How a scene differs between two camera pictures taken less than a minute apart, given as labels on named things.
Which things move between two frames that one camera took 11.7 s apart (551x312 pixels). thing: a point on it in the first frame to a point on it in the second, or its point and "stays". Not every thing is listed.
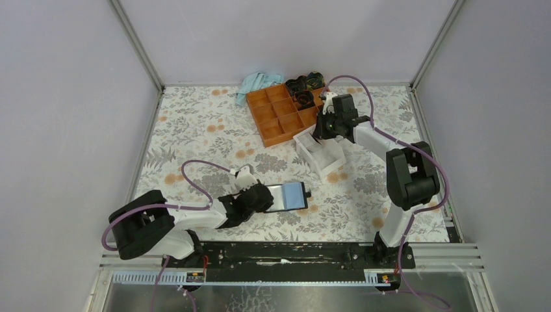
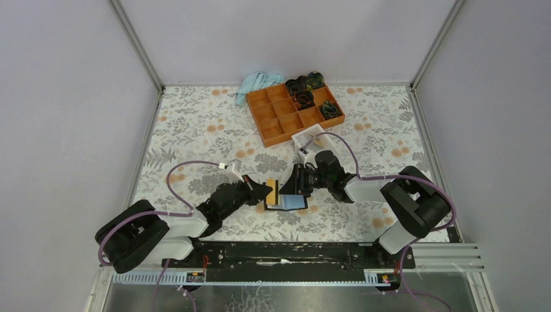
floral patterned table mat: x=201 y=137 stays
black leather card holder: x=288 y=196 stays
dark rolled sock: x=294 y=86 stays
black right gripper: x=320 y=131 to x=297 y=182
